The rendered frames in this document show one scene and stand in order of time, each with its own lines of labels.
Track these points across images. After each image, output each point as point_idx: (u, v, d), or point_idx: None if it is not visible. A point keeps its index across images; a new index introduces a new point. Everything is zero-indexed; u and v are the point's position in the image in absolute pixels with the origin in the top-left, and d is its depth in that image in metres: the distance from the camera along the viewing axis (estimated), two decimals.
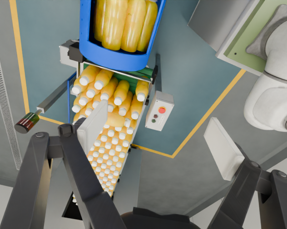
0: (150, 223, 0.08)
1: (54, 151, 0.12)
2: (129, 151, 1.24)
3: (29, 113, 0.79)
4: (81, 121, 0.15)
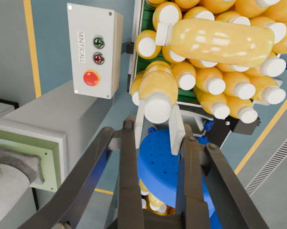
0: (150, 223, 0.08)
1: (118, 143, 0.14)
2: None
3: None
4: (131, 118, 0.17)
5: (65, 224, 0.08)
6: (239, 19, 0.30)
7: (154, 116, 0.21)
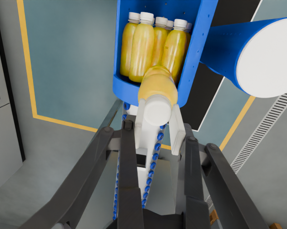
0: (150, 223, 0.08)
1: (117, 143, 0.14)
2: None
3: None
4: (130, 118, 0.17)
5: (65, 224, 0.08)
6: None
7: None
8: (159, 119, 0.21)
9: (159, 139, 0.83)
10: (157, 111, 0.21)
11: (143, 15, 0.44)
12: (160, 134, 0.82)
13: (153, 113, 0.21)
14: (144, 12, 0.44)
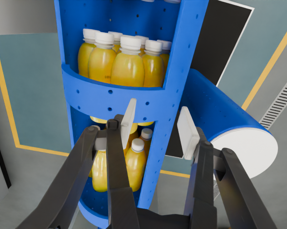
0: (150, 223, 0.08)
1: (102, 143, 0.14)
2: None
3: None
4: (119, 118, 0.17)
5: None
6: None
7: None
8: None
9: None
10: None
11: None
12: None
13: None
14: None
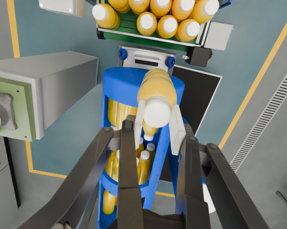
0: (150, 223, 0.08)
1: (117, 143, 0.14)
2: None
3: None
4: (130, 118, 0.17)
5: (65, 224, 0.08)
6: None
7: None
8: (147, 24, 0.46)
9: None
10: (146, 20, 0.46)
11: (148, 122, 0.22)
12: None
13: (145, 21, 0.46)
14: (150, 124, 0.21)
